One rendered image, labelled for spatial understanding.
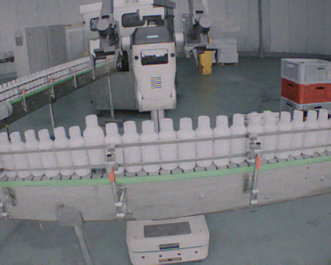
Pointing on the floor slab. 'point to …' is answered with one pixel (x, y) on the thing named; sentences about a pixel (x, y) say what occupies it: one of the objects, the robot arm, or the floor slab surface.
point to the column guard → (205, 65)
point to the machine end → (121, 83)
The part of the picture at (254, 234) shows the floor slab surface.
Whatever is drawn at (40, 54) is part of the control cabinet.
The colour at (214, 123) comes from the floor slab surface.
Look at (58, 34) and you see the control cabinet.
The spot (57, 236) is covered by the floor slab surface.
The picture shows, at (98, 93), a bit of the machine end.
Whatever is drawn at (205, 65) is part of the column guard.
